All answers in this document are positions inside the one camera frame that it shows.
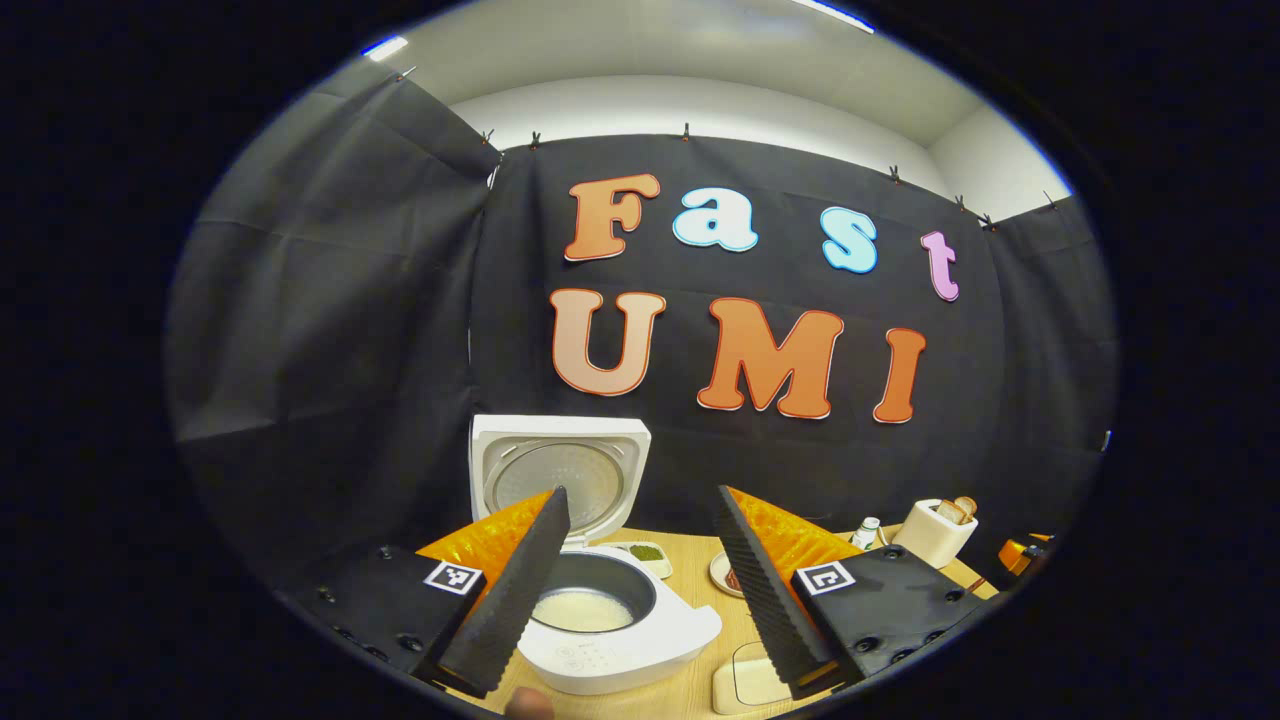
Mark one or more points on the cream toaster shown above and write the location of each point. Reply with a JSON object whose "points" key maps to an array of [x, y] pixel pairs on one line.
{"points": [[925, 540]]}

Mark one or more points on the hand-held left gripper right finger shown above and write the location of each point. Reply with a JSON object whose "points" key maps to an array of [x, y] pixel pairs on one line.
{"points": [[765, 590]]}

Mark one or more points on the clear box of white rice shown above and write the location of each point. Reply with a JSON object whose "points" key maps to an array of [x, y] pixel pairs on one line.
{"points": [[745, 685]]}

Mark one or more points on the toast bread slice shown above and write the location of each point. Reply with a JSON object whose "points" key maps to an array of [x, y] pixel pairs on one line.
{"points": [[950, 512], [966, 505]]}

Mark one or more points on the small white plate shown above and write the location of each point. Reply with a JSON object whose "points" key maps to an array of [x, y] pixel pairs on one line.
{"points": [[719, 575]]}

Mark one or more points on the black backdrop cloth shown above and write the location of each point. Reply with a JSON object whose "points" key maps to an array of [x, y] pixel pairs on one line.
{"points": [[400, 330]]}

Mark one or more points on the white rice cooker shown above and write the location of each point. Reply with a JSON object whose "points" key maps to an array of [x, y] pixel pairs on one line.
{"points": [[610, 662]]}

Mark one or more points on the row of cloth clips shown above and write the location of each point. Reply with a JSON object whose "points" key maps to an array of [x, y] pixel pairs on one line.
{"points": [[686, 131]]}

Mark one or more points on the red meat piece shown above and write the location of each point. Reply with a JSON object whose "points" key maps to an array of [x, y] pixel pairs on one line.
{"points": [[733, 579]]}

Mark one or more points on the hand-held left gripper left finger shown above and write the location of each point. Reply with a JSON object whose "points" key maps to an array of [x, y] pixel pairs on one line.
{"points": [[520, 590]]}

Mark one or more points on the three-part seasoning dish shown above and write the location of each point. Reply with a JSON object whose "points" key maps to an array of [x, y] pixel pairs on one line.
{"points": [[645, 553]]}

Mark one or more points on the white green-label bottle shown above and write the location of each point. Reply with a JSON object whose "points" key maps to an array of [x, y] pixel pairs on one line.
{"points": [[866, 533]]}

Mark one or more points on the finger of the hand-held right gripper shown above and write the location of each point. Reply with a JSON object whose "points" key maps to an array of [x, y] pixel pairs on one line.
{"points": [[1022, 555]]}

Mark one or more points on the ceiling light strip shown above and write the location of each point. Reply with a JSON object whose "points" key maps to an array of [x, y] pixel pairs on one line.
{"points": [[385, 47]]}

